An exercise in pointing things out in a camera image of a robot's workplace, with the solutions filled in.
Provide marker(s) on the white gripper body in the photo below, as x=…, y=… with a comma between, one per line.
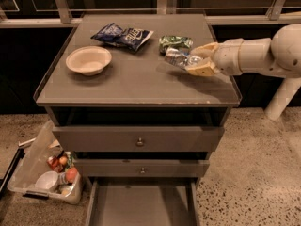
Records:
x=226, y=59

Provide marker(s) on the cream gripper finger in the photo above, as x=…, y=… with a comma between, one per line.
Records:
x=206, y=50
x=204, y=67

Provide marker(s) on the silver blue redbull can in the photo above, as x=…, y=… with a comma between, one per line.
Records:
x=180, y=59

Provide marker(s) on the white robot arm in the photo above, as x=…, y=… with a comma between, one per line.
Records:
x=277, y=57

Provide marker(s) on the grey drawer cabinet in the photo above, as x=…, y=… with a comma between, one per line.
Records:
x=137, y=88

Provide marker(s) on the grey top drawer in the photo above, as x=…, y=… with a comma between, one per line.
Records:
x=138, y=138

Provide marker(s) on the grey drawer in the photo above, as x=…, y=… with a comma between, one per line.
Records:
x=141, y=168
x=138, y=138
x=142, y=202

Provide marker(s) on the grey bottom drawer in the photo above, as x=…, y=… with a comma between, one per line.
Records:
x=142, y=202

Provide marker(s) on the grey middle drawer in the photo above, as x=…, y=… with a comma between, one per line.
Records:
x=141, y=168

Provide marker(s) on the green snack bag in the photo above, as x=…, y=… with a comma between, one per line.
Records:
x=176, y=42

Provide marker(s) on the blue chip bag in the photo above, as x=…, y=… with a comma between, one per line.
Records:
x=132, y=38

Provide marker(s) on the white paper bowl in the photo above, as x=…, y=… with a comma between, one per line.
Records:
x=90, y=60

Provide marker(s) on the orange fruit in bin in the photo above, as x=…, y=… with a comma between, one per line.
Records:
x=71, y=174

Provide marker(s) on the red snack pack in bin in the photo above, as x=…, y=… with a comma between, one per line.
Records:
x=54, y=164

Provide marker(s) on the clear plastic storage bin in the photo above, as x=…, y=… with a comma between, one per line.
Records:
x=34, y=164

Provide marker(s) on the black bin lid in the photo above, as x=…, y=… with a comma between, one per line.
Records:
x=11, y=168

